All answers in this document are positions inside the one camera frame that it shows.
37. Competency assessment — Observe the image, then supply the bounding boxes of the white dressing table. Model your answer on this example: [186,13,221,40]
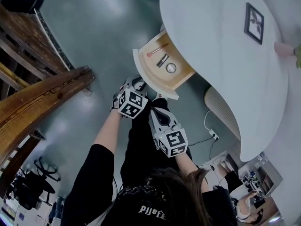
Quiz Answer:
[159,0,301,162]

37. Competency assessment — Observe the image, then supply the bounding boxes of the pink makeup brush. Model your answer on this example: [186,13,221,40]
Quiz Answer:
[146,42,169,57]

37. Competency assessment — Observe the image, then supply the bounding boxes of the pink vase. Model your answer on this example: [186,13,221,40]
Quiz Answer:
[273,41,295,57]

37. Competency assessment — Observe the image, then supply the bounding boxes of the person's left hand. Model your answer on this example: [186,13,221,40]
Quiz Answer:
[110,92,121,113]

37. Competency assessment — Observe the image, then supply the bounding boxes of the person's left forearm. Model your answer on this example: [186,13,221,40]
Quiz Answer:
[93,109,123,148]

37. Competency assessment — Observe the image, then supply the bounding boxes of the black picture frame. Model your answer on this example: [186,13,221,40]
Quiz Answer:
[243,2,265,46]

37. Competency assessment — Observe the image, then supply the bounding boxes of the black cable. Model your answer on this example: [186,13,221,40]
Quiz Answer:
[188,135,215,148]

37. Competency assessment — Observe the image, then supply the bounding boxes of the green plant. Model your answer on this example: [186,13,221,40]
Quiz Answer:
[293,44,301,69]

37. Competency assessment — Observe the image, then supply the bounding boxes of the silver lipstick tube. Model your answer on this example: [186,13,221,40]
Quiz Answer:
[157,54,171,68]

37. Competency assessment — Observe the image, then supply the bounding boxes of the person's right forearm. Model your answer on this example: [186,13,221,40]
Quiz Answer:
[175,149,198,175]

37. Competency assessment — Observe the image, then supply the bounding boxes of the round silver compact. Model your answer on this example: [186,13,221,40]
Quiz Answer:
[165,62,177,74]

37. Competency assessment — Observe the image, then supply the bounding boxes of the wooden beam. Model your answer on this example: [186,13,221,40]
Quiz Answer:
[0,65,96,161]

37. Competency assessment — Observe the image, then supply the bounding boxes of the cluttered shelf unit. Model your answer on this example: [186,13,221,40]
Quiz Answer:
[237,151,283,209]

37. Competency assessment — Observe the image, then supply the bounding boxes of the metal edge strip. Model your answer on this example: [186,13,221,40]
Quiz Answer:
[33,8,76,71]

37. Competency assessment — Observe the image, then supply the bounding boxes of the black office chair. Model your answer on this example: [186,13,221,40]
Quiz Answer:
[7,156,62,210]

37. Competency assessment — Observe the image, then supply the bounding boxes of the white wooden drawer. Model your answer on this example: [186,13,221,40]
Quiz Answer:
[132,29,197,101]

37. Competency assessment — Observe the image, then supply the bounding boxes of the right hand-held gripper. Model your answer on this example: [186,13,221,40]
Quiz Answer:
[150,107,189,159]

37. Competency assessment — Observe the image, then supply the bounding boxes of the person's black trousers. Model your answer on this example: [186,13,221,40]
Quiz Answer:
[119,97,193,190]

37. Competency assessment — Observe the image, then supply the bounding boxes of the beige ribbed cabinet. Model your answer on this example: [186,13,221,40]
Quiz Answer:
[204,85,242,141]

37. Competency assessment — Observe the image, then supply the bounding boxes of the person's black sweatshirt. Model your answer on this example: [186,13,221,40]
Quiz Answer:
[63,144,238,226]

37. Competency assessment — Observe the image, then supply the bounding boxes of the white cable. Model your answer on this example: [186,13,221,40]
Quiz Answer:
[203,109,214,132]

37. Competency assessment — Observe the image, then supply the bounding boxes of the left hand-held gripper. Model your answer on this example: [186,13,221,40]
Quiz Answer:
[117,76,151,120]

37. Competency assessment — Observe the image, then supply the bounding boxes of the dark wooden staircase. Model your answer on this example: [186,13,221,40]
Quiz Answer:
[0,3,76,101]

